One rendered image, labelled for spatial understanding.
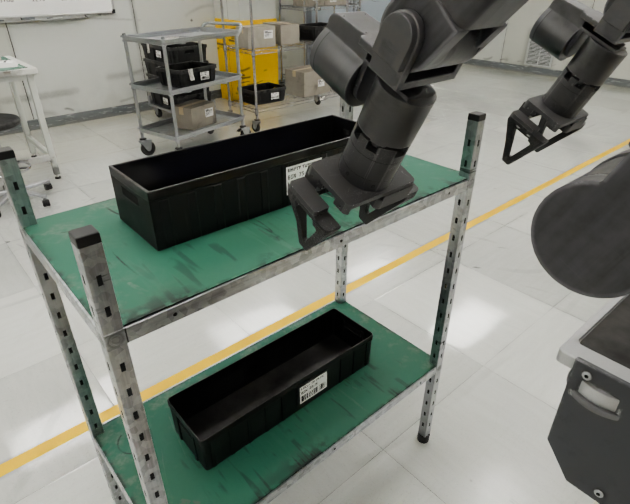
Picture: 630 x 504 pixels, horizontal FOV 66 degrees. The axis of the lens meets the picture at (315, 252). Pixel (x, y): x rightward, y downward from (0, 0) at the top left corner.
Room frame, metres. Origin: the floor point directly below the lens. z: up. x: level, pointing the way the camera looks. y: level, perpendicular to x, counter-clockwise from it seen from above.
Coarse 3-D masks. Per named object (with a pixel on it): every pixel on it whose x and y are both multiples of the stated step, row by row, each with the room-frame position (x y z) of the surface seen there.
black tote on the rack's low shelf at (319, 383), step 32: (320, 320) 1.19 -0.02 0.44; (352, 320) 1.16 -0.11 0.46; (256, 352) 1.03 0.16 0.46; (288, 352) 1.10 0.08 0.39; (320, 352) 1.13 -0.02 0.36; (352, 352) 1.05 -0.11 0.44; (224, 384) 0.96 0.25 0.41; (256, 384) 1.00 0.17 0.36; (288, 384) 1.00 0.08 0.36; (320, 384) 0.96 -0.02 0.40; (192, 416) 0.89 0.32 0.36; (224, 416) 0.89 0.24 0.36; (256, 416) 0.83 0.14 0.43; (288, 416) 0.89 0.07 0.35; (192, 448) 0.78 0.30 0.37; (224, 448) 0.76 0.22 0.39
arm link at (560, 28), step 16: (560, 0) 0.77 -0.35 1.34; (576, 0) 0.78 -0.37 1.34; (624, 0) 0.68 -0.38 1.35; (544, 16) 0.77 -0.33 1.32; (560, 16) 0.76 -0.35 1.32; (576, 16) 0.75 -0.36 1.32; (592, 16) 0.73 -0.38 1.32; (608, 16) 0.69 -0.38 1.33; (624, 16) 0.67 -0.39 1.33; (544, 32) 0.76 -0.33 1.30; (560, 32) 0.75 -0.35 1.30; (576, 32) 0.74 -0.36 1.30; (608, 32) 0.69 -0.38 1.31; (624, 32) 0.67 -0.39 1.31; (544, 48) 0.77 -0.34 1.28; (560, 48) 0.74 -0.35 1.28
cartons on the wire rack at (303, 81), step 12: (264, 24) 5.13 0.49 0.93; (276, 24) 5.11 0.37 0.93; (288, 24) 5.12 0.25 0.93; (240, 36) 4.93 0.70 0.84; (264, 36) 4.92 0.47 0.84; (276, 36) 5.11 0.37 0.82; (288, 36) 5.11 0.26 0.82; (288, 72) 5.37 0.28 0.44; (300, 72) 5.24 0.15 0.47; (312, 72) 5.29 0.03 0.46; (288, 84) 5.37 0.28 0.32; (300, 84) 5.24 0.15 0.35; (312, 84) 5.29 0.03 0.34; (324, 84) 5.42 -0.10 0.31; (300, 96) 5.24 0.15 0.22
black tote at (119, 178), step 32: (288, 128) 1.14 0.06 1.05; (320, 128) 1.21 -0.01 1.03; (352, 128) 1.18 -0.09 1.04; (160, 160) 0.93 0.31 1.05; (192, 160) 0.97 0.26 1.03; (224, 160) 1.02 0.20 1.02; (256, 160) 1.08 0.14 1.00; (288, 160) 0.93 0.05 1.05; (128, 192) 0.81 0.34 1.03; (160, 192) 0.75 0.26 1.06; (192, 192) 0.79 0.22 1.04; (224, 192) 0.83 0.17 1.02; (256, 192) 0.88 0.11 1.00; (320, 192) 0.99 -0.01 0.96; (128, 224) 0.83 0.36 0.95; (160, 224) 0.75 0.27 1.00; (192, 224) 0.78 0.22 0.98; (224, 224) 0.83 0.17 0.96
